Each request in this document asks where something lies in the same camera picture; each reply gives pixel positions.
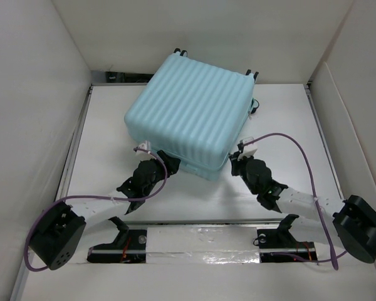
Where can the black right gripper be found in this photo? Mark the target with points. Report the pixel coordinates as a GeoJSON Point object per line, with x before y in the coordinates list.
{"type": "Point", "coordinates": [235, 162]}

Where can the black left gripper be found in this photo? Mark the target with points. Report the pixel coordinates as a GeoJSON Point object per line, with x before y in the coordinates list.
{"type": "Point", "coordinates": [171, 163]}

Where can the light blue hard-shell suitcase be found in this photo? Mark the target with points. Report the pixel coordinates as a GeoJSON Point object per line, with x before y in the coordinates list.
{"type": "Point", "coordinates": [193, 111]}

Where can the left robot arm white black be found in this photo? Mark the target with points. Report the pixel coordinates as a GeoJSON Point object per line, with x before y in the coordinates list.
{"type": "Point", "coordinates": [56, 233]}

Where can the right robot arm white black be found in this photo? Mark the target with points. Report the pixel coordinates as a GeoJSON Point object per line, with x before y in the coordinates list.
{"type": "Point", "coordinates": [349, 224]}

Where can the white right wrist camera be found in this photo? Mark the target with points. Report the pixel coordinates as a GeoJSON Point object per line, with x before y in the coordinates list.
{"type": "Point", "coordinates": [247, 148]}

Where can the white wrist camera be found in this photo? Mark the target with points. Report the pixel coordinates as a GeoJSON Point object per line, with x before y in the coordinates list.
{"type": "Point", "coordinates": [247, 148]}
{"type": "Point", "coordinates": [144, 148]}

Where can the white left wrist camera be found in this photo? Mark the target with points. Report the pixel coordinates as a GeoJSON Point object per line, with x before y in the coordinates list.
{"type": "Point", "coordinates": [144, 148]}

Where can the metal base rail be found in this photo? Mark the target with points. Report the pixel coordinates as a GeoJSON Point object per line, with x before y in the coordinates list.
{"type": "Point", "coordinates": [271, 247]}

